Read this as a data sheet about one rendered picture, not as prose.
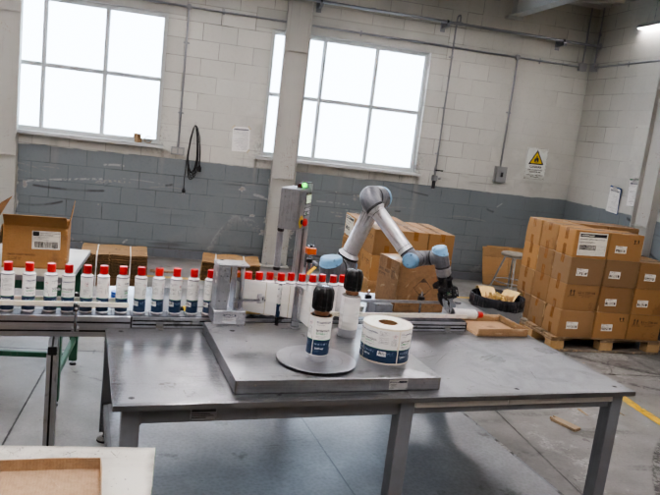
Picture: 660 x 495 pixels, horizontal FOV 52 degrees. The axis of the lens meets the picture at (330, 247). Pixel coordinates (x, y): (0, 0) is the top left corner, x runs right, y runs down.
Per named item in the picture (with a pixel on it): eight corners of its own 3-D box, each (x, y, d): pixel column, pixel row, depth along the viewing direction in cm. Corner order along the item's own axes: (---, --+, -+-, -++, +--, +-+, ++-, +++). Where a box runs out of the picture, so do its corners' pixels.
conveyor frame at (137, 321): (130, 327, 289) (131, 316, 288) (129, 320, 299) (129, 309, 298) (466, 331, 346) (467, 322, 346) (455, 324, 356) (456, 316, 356)
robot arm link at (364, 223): (322, 271, 362) (367, 181, 345) (335, 268, 375) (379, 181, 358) (339, 283, 357) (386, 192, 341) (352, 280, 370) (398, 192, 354)
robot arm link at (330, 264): (313, 280, 351) (315, 254, 349) (326, 278, 362) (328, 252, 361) (334, 284, 345) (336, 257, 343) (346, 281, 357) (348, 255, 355)
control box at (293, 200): (277, 228, 312) (281, 187, 309) (289, 224, 328) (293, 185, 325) (298, 231, 310) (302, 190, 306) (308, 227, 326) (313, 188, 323)
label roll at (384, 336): (392, 347, 289) (396, 314, 286) (416, 363, 271) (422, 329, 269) (350, 349, 280) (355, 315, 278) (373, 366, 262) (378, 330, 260)
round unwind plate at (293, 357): (288, 376, 241) (289, 373, 241) (267, 348, 269) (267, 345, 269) (367, 375, 252) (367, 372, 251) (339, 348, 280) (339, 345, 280)
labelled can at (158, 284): (150, 314, 294) (154, 268, 290) (149, 311, 298) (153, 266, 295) (163, 315, 295) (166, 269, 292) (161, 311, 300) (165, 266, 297)
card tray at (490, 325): (476, 336, 340) (478, 328, 339) (451, 320, 364) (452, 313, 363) (526, 336, 351) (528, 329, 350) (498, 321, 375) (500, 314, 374)
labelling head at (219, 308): (212, 324, 290) (218, 265, 286) (207, 315, 302) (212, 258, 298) (245, 324, 295) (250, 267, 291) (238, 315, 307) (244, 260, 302)
